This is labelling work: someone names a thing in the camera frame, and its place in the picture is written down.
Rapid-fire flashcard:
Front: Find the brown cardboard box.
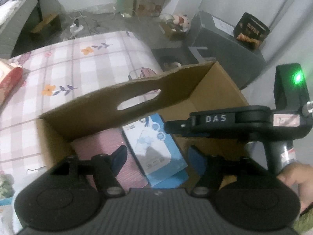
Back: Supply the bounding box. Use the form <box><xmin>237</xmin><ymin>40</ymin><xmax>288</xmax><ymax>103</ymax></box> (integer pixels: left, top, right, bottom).
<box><xmin>36</xmin><ymin>60</ymin><xmax>253</xmax><ymax>192</ymax></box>

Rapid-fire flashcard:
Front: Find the grey cabinet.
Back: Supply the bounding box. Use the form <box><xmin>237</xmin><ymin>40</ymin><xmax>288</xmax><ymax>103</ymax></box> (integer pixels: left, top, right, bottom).
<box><xmin>152</xmin><ymin>11</ymin><xmax>266</xmax><ymax>89</ymax></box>

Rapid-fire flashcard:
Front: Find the blue tissue box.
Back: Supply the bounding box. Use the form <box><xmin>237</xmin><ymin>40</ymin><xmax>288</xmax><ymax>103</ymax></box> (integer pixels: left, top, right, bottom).
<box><xmin>122</xmin><ymin>113</ymin><xmax>188</xmax><ymax>189</ymax></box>

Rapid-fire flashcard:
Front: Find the black butter cookie box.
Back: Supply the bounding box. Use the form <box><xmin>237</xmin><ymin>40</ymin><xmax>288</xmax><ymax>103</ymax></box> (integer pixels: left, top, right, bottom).
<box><xmin>233</xmin><ymin>12</ymin><xmax>271</xmax><ymax>50</ymax></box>

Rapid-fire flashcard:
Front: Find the red pink wipes pack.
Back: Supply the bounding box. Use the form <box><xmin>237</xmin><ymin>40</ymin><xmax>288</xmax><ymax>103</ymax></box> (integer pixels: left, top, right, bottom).
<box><xmin>0</xmin><ymin>58</ymin><xmax>23</xmax><ymax>106</ymax></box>

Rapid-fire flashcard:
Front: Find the white power strip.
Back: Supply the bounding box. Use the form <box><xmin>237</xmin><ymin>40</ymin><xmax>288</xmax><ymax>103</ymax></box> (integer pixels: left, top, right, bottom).
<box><xmin>69</xmin><ymin>18</ymin><xmax>84</xmax><ymax>39</ymax></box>

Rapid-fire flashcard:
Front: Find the green paper bag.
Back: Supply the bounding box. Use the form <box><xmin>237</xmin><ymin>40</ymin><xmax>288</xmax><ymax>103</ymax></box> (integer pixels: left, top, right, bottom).
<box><xmin>115</xmin><ymin>0</ymin><xmax>134</xmax><ymax>18</ymax></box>

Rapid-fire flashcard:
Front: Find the small plush toy doll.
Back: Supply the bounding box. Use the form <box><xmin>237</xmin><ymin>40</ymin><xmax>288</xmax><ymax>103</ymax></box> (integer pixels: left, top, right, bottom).
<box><xmin>173</xmin><ymin>15</ymin><xmax>191</xmax><ymax>32</ymax></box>

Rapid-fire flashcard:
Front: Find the person's right hand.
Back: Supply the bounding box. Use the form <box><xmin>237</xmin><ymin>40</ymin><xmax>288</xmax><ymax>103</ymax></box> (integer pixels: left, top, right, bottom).
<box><xmin>277</xmin><ymin>162</ymin><xmax>313</xmax><ymax>213</ymax></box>

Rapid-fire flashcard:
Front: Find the pink folded cloth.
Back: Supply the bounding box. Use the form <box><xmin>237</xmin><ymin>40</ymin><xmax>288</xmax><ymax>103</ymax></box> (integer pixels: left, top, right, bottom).
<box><xmin>72</xmin><ymin>128</ymin><xmax>148</xmax><ymax>192</ymax></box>

